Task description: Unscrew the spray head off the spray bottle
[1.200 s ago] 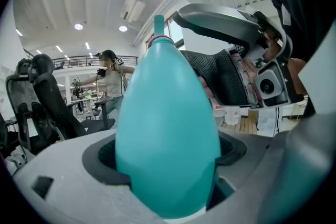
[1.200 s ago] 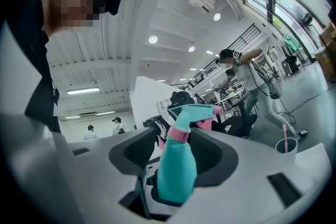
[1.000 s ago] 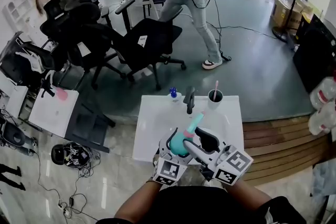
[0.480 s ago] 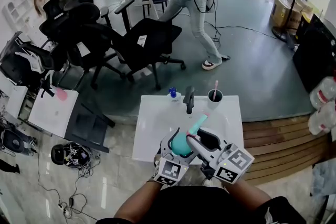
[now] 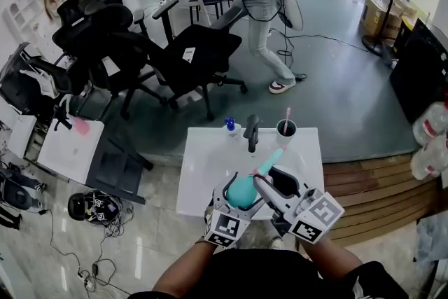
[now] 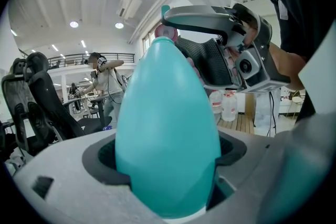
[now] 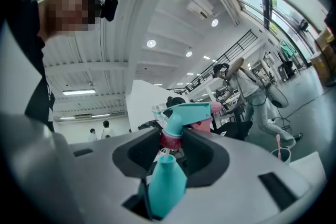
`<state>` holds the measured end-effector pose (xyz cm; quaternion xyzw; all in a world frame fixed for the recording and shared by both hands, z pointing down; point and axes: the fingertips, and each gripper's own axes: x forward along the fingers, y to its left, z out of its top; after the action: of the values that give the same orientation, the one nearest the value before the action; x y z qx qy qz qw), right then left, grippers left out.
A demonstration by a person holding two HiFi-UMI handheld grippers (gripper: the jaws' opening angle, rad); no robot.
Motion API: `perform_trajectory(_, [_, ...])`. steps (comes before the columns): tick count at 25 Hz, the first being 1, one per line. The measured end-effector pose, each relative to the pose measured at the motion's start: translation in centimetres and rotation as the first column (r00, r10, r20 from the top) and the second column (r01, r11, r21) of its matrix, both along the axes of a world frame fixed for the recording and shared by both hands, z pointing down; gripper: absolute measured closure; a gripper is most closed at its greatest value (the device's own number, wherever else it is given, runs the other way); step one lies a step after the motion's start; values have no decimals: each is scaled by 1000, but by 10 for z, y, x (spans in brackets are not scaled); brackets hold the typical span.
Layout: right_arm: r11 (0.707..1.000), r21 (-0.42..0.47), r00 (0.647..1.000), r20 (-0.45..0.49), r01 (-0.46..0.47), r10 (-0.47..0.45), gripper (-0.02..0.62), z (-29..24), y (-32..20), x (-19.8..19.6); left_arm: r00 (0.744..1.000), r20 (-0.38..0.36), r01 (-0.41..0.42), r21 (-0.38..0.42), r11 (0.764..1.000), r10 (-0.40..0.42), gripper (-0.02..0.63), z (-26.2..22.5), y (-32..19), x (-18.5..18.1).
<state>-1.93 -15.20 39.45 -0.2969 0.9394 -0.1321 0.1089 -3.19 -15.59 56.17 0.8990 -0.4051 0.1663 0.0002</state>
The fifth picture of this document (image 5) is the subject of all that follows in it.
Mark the white printed partition panel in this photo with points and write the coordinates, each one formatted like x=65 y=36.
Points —
x=28 y=3

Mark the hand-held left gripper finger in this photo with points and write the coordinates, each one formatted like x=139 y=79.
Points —
x=224 y=185
x=255 y=209

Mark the person's right forearm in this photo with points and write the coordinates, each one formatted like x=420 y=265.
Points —
x=332 y=257

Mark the white soap bottle blue pump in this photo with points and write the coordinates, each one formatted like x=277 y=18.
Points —
x=232 y=131

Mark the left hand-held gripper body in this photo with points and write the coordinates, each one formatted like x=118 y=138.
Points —
x=227 y=225

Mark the pack of water bottles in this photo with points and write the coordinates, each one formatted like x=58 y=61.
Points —
x=432 y=140

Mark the cardboard box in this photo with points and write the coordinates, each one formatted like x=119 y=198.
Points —
x=381 y=17

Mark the white power strip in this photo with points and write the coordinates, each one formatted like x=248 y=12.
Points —
x=85 y=279

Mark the black faucet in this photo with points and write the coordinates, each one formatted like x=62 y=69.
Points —
x=251 y=131

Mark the black office chair with label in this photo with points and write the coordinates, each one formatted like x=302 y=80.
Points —
x=196 y=52

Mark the black office chair with headrest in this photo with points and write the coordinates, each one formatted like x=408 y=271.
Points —
x=101 y=42

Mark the blue plastic bag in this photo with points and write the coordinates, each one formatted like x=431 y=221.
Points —
x=432 y=238

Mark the person's white shoe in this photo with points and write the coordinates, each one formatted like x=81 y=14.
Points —
x=276 y=243

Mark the black cabinet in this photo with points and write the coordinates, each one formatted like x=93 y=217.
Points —
x=420 y=73

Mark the person's left forearm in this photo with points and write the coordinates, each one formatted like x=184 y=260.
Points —
x=182 y=269

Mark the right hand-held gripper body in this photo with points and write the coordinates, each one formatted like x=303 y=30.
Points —
x=315 y=217

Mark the pink toothbrush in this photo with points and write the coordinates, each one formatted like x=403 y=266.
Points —
x=287 y=119

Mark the pile of spare grippers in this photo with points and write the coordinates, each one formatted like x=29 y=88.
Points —
x=101 y=208

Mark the person's black shirt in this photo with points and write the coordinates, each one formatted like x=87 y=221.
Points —
x=259 y=276

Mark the white washbasin stand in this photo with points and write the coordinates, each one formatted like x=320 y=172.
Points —
x=206 y=164

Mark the wooden platform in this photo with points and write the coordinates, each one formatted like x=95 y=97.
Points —
x=378 y=196

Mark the black mesh office chair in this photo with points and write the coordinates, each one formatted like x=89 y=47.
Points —
x=31 y=80

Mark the white toothbrush cup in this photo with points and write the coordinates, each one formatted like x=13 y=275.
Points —
x=285 y=138

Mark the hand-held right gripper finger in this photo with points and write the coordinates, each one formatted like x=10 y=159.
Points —
x=267 y=194
x=288 y=182

